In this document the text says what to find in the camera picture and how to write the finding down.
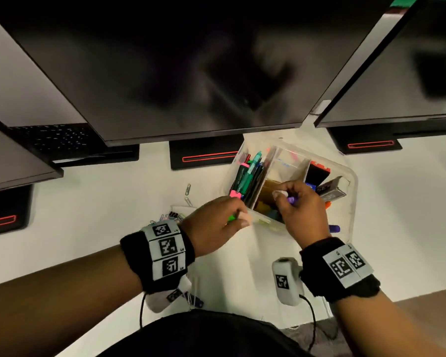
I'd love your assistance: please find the person's right hand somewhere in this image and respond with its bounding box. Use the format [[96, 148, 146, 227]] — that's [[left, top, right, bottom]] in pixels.
[[272, 180, 332, 249]]

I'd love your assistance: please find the person's left hand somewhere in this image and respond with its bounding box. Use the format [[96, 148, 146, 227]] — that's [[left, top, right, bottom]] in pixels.
[[178, 195, 252, 258]]

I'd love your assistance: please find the pile of coloured paper clips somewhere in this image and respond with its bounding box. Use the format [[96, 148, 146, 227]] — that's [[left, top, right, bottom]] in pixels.
[[148, 181, 195, 227]]

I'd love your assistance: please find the long black staple box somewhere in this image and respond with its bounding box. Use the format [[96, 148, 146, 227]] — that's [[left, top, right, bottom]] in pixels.
[[316, 176, 351, 201]]

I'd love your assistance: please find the clear plastic storage box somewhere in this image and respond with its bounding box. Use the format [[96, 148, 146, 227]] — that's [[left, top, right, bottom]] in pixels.
[[223, 139, 359, 242]]

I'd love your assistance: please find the black stapler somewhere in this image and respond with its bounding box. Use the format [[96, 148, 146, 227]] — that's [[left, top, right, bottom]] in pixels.
[[304, 161, 332, 186]]

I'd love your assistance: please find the bundle of pens and markers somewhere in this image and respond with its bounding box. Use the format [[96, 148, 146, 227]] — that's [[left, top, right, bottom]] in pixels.
[[229, 146, 276, 209]]

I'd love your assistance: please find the purple plastic clip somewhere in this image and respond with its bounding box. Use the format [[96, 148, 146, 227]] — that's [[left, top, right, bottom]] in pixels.
[[182, 292, 204, 308]]

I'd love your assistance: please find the person's left forearm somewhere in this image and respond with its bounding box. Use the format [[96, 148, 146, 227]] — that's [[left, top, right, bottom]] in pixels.
[[0, 244, 146, 357]]

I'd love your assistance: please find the person's black clothing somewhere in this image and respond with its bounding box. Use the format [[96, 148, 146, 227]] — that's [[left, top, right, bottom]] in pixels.
[[96, 309, 313, 357]]

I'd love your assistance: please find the white desk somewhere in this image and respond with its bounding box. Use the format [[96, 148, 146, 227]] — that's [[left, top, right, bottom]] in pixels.
[[0, 122, 446, 357]]

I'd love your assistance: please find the small clear plastic case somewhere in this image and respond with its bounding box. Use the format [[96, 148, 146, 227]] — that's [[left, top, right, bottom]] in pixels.
[[170, 204, 198, 220]]

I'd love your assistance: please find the black marker wristband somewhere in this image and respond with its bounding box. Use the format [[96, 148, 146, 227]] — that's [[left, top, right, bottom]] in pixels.
[[119, 219, 196, 294], [299, 237, 381, 302]]

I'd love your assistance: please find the black keyboard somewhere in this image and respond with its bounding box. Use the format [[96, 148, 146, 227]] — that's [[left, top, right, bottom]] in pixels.
[[54, 144, 140, 168], [7, 123, 97, 153]]

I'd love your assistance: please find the black computer monitor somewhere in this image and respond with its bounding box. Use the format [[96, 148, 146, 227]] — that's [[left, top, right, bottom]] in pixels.
[[0, 0, 396, 147], [0, 109, 64, 194], [314, 0, 446, 129]]

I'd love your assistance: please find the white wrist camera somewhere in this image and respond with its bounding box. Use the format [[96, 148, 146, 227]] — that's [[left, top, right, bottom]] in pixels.
[[145, 275, 192, 313], [271, 257, 305, 306]]

